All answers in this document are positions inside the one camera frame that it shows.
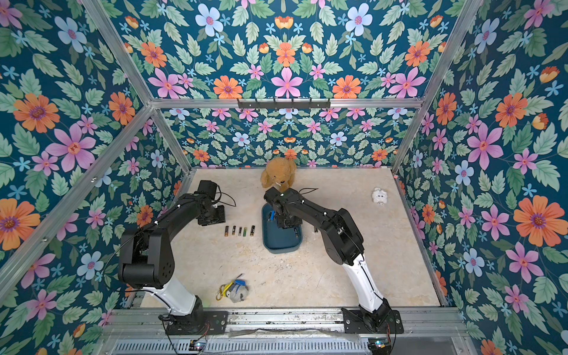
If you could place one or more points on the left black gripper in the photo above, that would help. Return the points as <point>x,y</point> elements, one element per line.
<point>222,218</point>

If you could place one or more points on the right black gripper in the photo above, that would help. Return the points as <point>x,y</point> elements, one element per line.
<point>288,217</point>

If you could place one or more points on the teal plastic storage tray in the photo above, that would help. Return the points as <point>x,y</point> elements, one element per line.
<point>275,239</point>

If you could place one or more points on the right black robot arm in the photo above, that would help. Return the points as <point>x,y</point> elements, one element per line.
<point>341,237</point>

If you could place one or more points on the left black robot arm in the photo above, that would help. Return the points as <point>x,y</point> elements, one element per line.
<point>146,258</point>

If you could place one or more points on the brown teddy bear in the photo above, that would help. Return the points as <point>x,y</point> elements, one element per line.
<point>279,173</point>

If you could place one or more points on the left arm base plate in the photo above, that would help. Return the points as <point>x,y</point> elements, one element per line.
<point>199,322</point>

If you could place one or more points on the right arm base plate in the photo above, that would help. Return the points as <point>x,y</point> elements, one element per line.
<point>383,321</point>

